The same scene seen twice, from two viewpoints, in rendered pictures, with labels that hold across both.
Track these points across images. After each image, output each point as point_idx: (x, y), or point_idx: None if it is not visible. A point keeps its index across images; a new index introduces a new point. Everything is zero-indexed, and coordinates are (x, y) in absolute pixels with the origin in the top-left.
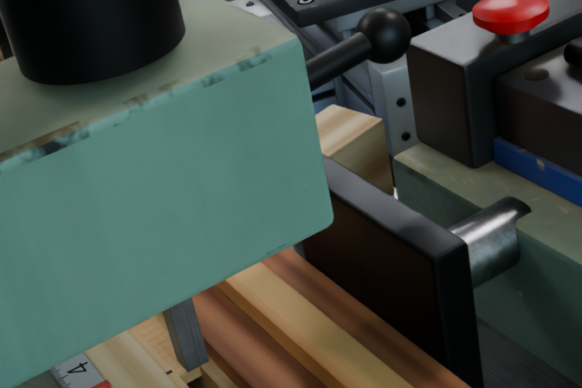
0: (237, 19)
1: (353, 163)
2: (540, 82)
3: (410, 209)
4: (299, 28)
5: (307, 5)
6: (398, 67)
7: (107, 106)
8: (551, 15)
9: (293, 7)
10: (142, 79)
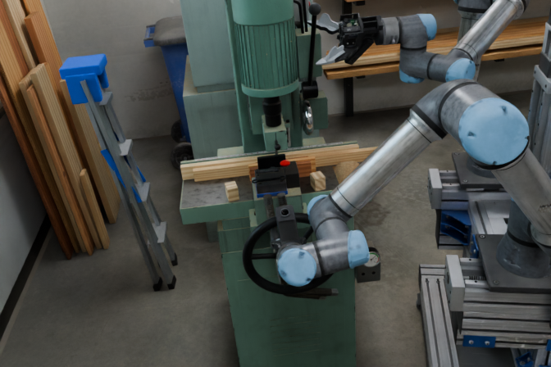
0: (272, 130)
1: (311, 178)
2: (276, 168)
3: (266, 157)
4: None
5: (477, 236)
6: (447, 258)
7: (264, 124)
8: (286, 169)
9: (480, 233)
10: (266, 125)
